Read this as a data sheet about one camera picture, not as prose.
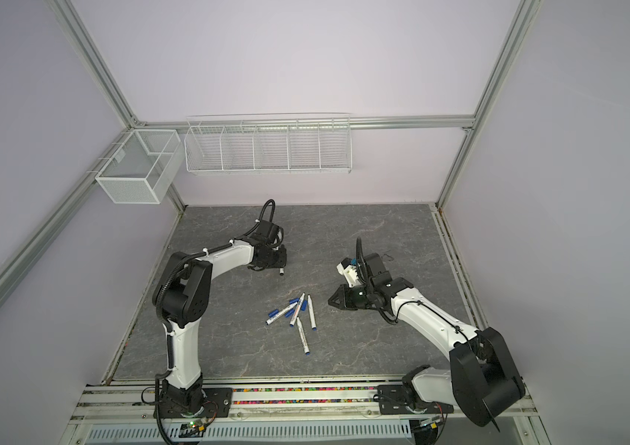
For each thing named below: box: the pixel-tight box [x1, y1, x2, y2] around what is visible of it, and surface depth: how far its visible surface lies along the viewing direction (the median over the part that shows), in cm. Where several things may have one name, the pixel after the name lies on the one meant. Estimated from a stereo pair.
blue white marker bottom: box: [296, 317, 311, 356], surface depth 86 cm
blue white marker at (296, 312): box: [289, 292, 306, 328], surface depth 91 cm
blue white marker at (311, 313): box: [307, 294, 317, 331], surface depth 91 cm
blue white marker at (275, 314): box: [264, 301, 299, 326], surface depth 91 cm
